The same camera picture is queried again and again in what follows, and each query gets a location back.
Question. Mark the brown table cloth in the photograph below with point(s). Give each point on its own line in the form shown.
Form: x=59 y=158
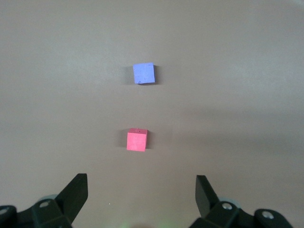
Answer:
x=213 y=71

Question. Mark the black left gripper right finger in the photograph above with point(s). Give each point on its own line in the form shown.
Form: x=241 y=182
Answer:
x=206 y=199

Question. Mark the purple foam block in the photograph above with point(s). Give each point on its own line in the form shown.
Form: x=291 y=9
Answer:
x=144 y=73

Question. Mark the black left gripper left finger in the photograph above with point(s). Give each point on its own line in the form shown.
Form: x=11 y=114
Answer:
x=71 y=199

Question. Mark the red foam block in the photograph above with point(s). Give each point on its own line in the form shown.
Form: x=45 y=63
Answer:
x=136 y=141

